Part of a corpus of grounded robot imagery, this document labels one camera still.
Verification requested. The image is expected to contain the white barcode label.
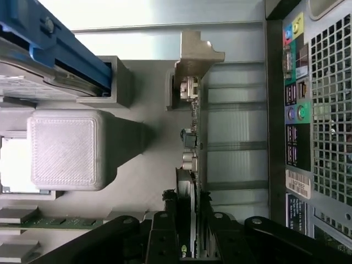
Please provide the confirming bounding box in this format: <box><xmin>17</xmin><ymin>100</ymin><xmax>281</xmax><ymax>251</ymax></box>
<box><xmin>285</xmin><ymin>168</ymin><xmax>312</xmax><ymax>199</ymax></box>

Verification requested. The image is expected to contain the green RAM stick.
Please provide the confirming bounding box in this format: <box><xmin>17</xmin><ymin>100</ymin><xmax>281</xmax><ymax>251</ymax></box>
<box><xmin>20</xmin><ymin>216</ymin><xmax>104</xmax><ymax>229</ymax></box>

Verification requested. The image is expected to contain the grey printed parts rack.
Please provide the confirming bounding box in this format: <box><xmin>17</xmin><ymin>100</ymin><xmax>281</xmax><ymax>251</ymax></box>
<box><xmin>0</xmin><ymin>54</ymin><xmax>206</xmax><ymax>264</ymax></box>

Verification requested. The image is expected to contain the desktop computer case rear panel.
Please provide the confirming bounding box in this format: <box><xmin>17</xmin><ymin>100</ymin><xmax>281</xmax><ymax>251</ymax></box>
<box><xmin>263</xmin><ymin>0</ymin><xmax>352</xmax><ymax>264</ymax></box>

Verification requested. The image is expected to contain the silver CPU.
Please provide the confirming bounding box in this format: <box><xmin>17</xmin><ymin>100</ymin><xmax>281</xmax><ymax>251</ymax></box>
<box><xmin>0</xmin><ymin>136</ymin><xmax>36</xmax><ymax>193</ymax></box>

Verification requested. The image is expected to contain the hard disk with blue caddy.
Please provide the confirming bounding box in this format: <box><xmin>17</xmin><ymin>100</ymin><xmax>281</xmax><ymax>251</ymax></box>
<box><xmin>0</xmin><ymin>0</ymin><xmax>114</xmax><ymax>98</ymax></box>

